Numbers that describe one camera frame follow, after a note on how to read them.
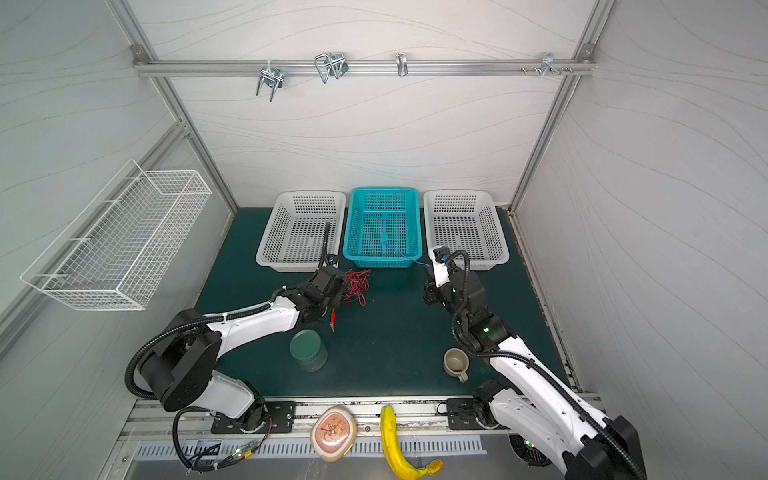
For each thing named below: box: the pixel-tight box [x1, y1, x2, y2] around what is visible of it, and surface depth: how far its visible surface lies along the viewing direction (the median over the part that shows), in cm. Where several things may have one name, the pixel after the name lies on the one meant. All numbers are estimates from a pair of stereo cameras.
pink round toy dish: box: [310, 405, 359, 463], surface depth 70 cm
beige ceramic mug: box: [443, 347, 470, 384], surface depth 81 cm
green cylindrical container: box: [289, 329, 328, 372], surface depth 76 cm
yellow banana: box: [380, 405, 444, 480], surface depth 66 cm
